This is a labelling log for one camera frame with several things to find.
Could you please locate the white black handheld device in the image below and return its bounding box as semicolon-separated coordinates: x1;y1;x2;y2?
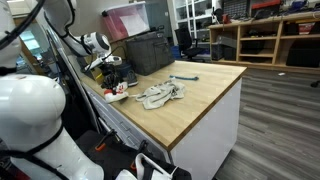
114;152;193;180

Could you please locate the large cardboard box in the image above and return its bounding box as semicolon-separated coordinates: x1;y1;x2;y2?
68;33;134;84

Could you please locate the dark grey fabric bag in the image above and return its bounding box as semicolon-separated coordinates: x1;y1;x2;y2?
125;31;176;77

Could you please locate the wooden shelving unit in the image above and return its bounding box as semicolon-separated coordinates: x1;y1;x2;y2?
208;11;320;73

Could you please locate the black side table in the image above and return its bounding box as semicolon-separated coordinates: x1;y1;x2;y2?
74;129;193;180

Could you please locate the dark grey shoe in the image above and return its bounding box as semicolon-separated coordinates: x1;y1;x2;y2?
125;70;139;88

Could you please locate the white drawer cabinet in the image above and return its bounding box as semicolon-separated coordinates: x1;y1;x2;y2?
81;78;243;180

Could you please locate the white red sneaker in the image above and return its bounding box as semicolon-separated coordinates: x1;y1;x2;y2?
113;81;129;94
103;89;130;104

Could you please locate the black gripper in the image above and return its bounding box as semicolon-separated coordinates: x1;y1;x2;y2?
100;63;123;92

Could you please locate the orange handled black clamp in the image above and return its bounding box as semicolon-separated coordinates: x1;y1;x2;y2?
94;129;118;153
129;139;149;173

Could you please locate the grey crumpled cloth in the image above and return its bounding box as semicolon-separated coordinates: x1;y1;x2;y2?
134;79;186;111

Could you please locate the teal marker pen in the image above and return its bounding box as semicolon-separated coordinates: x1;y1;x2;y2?
169;74;200;82

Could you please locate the pink translucent storage bin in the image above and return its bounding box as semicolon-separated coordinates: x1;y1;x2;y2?
102;0;151;43

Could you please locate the white glass door cabinet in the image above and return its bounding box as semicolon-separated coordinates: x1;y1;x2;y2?
171;0;214;44

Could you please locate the black mesh office chair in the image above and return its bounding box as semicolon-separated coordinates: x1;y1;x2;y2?
174;26;206;63

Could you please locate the black cable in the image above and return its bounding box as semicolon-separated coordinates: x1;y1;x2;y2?
0;0;47;51

